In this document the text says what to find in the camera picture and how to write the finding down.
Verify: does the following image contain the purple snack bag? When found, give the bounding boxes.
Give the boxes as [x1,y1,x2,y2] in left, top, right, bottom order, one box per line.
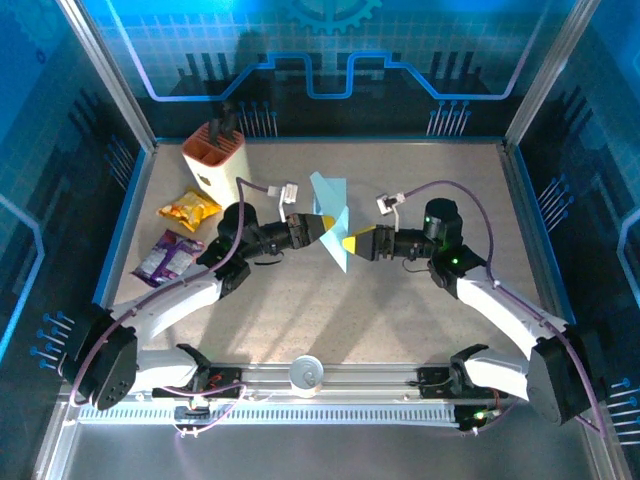
[130,228,206,288]

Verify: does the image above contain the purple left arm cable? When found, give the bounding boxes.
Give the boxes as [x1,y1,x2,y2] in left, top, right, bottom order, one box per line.
[67,177,281,437]

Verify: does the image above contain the light blue cloth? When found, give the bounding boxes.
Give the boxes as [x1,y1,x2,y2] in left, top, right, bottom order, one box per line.
[309,171,351,275]

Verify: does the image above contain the aluminium mounting rail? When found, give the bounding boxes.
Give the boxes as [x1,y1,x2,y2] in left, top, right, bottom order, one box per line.
[62,363,599,393]

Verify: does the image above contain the grey metal shelf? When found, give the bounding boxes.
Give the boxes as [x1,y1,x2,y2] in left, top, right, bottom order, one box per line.
[32,388,632,480]

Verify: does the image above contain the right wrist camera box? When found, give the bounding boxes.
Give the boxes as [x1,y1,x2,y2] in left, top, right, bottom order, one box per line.
[374,192,407,231]

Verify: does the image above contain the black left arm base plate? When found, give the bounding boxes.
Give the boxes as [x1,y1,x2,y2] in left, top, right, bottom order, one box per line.
[151,366,245,400]

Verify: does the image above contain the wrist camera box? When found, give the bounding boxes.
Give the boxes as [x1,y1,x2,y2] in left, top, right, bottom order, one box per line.
[267,182,301,223]
[374,192,407,231]

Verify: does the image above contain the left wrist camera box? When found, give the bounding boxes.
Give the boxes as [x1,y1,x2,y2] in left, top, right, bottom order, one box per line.
[267,182,301,223]

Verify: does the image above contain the aluminium frame post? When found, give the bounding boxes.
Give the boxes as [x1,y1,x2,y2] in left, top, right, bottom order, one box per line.
[56,0,159,154]
[502,0,601,146]

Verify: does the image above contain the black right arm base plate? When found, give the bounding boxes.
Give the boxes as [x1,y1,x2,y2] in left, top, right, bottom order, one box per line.
[417,366,509,400]

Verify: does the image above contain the yellow snack bag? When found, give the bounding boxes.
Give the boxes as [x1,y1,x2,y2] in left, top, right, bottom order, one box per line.
[156,185,223,234]

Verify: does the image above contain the silver drink can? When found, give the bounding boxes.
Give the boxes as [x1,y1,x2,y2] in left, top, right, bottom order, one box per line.
[288,354,326,400]

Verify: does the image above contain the white slotted cable duct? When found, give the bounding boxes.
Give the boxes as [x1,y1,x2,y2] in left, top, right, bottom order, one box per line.
[77,403,460,427]

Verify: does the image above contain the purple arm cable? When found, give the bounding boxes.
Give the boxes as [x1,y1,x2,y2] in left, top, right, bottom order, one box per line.
[397,179,606,439]
[67,177,281,437]

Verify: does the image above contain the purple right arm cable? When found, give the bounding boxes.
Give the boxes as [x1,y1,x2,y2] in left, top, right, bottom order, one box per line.
[397,179,606,439]

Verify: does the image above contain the cream knife block orange top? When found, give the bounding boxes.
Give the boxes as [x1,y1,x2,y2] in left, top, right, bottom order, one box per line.
[180,122,253,214]

